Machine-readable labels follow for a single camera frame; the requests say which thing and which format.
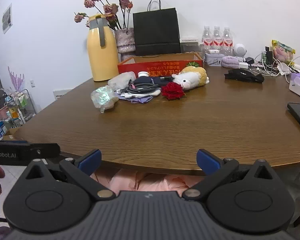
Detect wall poster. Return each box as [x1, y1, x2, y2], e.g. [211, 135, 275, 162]
[2, 4, 13, 34]

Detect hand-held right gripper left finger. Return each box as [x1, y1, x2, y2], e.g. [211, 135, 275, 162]
[25, 149, 116, 202]

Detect blue white packet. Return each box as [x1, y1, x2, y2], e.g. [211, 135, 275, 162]
[0, 121, 8, 140]

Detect white cloth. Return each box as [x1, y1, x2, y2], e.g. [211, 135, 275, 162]
[120, 90, 162, 98]

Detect clear water bottle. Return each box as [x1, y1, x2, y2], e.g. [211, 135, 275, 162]
[212, 26, 223, 55]
[222, 27, 234, 55]
[202, 26, 213, 55]

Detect dried pink flowers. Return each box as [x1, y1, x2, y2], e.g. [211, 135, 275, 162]
[74, 0, 133, 30]

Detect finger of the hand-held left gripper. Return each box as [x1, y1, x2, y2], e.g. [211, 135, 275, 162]
[16, 142, 61, 161]

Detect tangle of white cables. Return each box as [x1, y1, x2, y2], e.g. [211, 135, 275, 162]
[250, 55, 300, 80]

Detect red rose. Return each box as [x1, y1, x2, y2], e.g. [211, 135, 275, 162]
[161, 82, 186, 100]

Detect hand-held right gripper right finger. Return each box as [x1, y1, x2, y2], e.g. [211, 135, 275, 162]
[181, 149, 274, 202]

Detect yellow thermos jug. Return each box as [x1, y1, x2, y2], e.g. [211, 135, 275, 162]
[87, 14, 120, 82]

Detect white power adapter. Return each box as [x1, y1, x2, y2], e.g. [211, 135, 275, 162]
[277, 63, 291, 75]

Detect navy blue pouch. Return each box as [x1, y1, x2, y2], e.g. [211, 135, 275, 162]
[134, 76, 174, 87]

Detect black cable bundle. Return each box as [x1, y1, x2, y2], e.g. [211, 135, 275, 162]
[126, 82, 162, 93]

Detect grey tin box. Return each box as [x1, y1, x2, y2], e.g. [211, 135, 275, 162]
[205, 53, 225, 67]

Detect clear plastic container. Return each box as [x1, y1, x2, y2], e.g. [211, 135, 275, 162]
[180, 42, 199, 53]

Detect black glove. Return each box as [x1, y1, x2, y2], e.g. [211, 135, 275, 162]
[224, 69, 265, 83]

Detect purple dried plant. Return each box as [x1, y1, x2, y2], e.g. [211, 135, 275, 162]
[7, 66, 25, 93]

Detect iridescent plastic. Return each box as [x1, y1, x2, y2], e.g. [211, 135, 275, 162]
[90, 85, 119, 114]

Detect yellow white plush toy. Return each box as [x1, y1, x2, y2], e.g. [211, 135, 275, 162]
[171, 66, 210, 90]

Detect pink garment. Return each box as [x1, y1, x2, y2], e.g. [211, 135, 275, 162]
[90, 169, 205, 197]

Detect metal storage rack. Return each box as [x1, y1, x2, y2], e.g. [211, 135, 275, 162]
[0, 89, 37, 130]

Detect lilac fluffy towel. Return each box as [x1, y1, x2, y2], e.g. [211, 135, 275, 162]
[222, 56, 240, 68]

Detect black paper bag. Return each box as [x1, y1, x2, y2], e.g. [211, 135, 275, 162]
[132, 0, 182, 56]

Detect purple fuzzy vase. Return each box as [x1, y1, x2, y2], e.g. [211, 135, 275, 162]
[114, 28, 136, 63]

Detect colourful snack packet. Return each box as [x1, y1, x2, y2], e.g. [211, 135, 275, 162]
[272, 39, 296, 64]

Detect red cardboard box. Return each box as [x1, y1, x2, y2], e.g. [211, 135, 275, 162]
[117, 52, 203, 75]

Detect purple cloth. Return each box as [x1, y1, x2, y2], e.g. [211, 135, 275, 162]
[117, 90, 153, 103]

